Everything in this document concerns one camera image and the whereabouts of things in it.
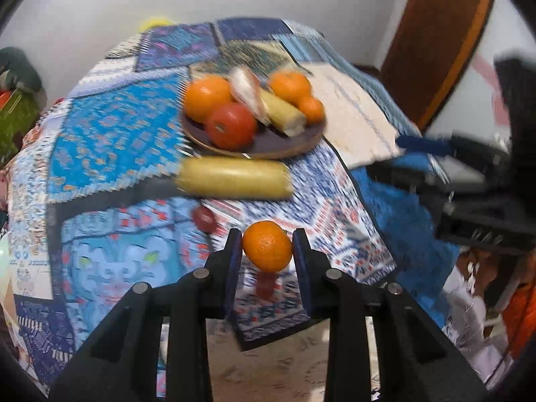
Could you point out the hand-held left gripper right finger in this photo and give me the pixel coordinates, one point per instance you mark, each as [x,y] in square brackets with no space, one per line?
[302,268]

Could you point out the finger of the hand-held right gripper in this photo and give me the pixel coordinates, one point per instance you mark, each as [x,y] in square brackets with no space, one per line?
[402,178]
[423,144]

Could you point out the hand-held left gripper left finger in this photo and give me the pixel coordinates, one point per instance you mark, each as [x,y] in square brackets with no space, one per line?
[232,268]

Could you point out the small orange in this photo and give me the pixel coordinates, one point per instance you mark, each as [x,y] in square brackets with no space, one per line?
[267,246]
[312,109]

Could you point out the dark purple plate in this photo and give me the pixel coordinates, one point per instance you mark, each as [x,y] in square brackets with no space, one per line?
[268,142]

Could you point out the yellow corn cob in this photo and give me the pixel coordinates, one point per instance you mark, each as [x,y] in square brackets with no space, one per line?
[234,178]
[284,113]

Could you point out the red tomato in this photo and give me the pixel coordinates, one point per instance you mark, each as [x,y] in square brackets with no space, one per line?
[231,125]

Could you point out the medium orange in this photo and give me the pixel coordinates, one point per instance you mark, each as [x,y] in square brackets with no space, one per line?
[290,86]

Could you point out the large orange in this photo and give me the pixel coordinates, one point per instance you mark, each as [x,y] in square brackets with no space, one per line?
[205,96]

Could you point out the pink white lumpy fruit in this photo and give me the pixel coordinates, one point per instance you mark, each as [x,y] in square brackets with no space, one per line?
[249,92]

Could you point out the white sliding wardrobe door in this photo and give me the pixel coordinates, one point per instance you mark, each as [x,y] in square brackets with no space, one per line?
[481,71]

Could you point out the brown wooden door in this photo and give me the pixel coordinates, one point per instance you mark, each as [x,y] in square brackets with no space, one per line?
[439,37]

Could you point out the orange cloth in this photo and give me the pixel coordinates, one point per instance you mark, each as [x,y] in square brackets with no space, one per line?
[521,310]

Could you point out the white cloth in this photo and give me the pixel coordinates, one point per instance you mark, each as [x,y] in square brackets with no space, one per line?
[465,322]

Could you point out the patchwork blue blanket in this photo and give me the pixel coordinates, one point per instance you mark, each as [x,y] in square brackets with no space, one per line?
[104,155]

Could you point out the yellow curved object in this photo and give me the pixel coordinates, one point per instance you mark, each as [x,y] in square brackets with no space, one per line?
[155,23]

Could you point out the green box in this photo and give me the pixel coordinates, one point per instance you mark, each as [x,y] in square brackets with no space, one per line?
[12,121]

